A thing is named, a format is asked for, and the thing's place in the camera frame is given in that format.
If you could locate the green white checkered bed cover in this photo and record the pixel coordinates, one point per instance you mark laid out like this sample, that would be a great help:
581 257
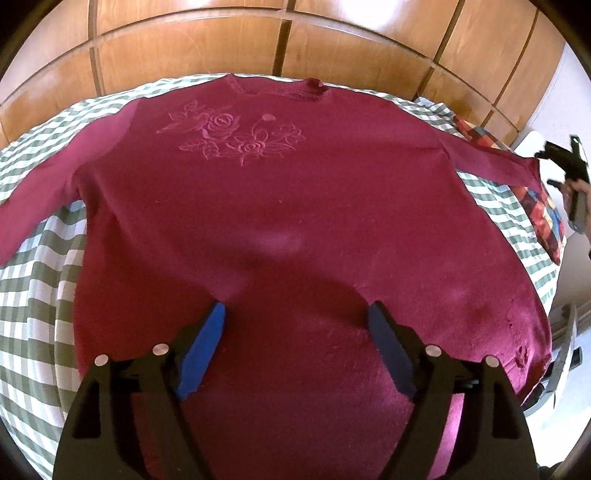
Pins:
27 323

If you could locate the multicolour plaid pillow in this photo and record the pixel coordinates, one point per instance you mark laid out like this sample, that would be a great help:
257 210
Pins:
545 217

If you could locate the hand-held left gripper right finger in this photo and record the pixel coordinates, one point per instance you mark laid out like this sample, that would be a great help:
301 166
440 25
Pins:
390 341

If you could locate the dark red embroidered sweater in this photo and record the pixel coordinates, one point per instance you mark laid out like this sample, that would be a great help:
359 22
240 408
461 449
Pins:
286 221

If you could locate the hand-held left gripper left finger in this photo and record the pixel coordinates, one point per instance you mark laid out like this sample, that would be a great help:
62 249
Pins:
203 341

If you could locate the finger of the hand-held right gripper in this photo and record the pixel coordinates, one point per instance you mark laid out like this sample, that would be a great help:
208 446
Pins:
558 159

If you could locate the person's right hand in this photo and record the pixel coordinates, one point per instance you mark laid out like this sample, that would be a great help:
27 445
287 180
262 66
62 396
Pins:
575 185

